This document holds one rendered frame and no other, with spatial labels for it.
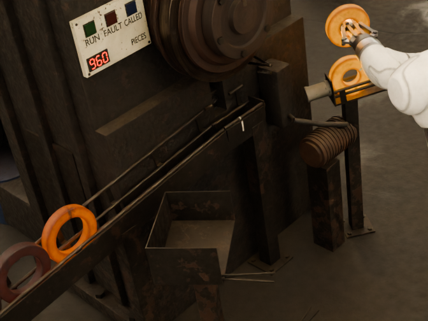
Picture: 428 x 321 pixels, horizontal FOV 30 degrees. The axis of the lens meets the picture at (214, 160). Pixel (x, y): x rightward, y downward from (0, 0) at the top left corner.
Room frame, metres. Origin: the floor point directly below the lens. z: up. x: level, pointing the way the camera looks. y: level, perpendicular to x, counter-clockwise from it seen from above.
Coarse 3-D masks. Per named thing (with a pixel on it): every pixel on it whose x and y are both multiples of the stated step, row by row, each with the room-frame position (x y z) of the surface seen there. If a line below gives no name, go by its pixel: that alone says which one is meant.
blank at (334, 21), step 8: (336, 8) 2.54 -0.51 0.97; (344, 8) 2.52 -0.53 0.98; (352, 8) 2.52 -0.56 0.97; (360, 8) 2.52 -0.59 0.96; (336, 16) 2.51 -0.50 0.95; (344, 16) 2.51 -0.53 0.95; (352, 16) 2.52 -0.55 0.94; (360, 16) 2.52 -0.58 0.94; (328, 24) 2.52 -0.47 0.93; (336, 24) 2.51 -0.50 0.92; (368, 24) 2.52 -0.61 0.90; (328, 32) 2.51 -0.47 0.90; (336, 32) 2.51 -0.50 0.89; (336, 40) 2.52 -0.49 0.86
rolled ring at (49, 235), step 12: (72, 204) 1.95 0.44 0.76; (60, 216) 1.89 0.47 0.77; (72, 216) 1.92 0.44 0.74; (84, 216) 1.94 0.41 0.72; (48, 228) 1.87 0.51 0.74; (84, 228) 1.96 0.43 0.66; (96, 228) 1.96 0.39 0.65; (48, 240) 1.85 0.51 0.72; (84, 240) 1.93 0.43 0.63; (48, 252) 1.85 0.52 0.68; (60, 252) 1.87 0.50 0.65
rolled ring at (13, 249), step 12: (12, 252) 1.79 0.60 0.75; (24, 252) 1.80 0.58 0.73; (36, 252) 1.82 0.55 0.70; (0, 264) 1.76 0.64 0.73; (12, 264) 1.77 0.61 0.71; (36, 264) 1.85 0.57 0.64; (48, 264) 1.84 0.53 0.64; (0, 276) 1.74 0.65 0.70; (36, 276) 1.83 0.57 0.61; (48, 276) 1.83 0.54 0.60; (0, 288) 1.74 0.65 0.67; (24, 288) 1.80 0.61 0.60; (12, 300) 1.75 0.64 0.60
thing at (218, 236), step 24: (168, 192) 1.98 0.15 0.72; (192, 192) 1.96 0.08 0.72; (216, 192) 1.95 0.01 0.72; (168, 216) 1.96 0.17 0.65; (192, 216) 1.97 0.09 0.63; (216, 216) 1.95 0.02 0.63; (168, 240) 1.90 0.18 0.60; (192, 240) 1.88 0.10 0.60; (216, 240) 1.86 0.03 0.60; (168, 264) 1.72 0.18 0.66; (192, 264) 1.70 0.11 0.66; (216, 264) 1.69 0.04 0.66; (216, 288) 1.86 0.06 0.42; (216, 312) 1.82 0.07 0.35
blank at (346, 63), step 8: (352, 56) 2.53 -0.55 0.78; (336, 64) 2.52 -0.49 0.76; (344, 64) 2.51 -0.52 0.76; (352, 64) 2.52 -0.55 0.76; (360, 64) 2.52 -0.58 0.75; (336, 72) 2.51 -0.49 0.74; (344, 72) 2.51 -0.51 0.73; (360, 72) 2.52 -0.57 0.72; (336, 80) 2.51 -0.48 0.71; (352, 80) 2.55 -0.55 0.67; (360, 80) 2.52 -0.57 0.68; (336, 88) 2.51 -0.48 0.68
